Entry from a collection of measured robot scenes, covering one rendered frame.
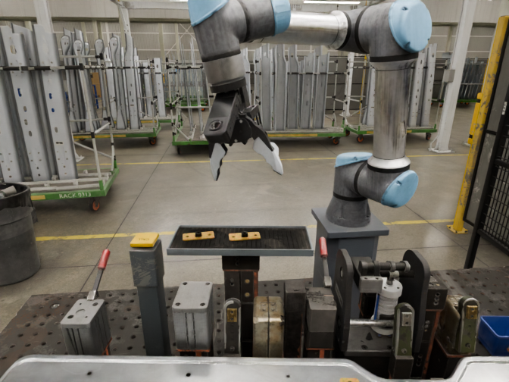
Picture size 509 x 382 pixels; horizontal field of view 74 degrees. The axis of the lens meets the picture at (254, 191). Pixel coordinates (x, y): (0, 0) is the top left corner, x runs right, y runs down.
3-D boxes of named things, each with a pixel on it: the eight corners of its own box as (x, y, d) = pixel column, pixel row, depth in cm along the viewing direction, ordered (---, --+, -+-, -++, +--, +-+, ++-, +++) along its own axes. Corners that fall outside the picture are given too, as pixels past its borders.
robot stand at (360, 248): (305, 297, 140) (310, 208, 126) (354, 293, 142) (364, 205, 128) (320, 333, 121) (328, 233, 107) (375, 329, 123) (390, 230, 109)
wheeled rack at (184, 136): (225, 154, 661) (222, 57, 601) (173, 155, 650) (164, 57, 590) (222, 136, 840) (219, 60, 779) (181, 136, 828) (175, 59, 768)
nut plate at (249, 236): (229, 241, 89) (229, 236, 89) (228, 234, 93) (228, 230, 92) (260, 239, 90) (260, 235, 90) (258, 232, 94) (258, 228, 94)
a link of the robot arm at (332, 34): (356, 13, 100) (201, -4, 76) (387, 7, 91) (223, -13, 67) (352, 55, 104) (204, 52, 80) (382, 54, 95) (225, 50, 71)
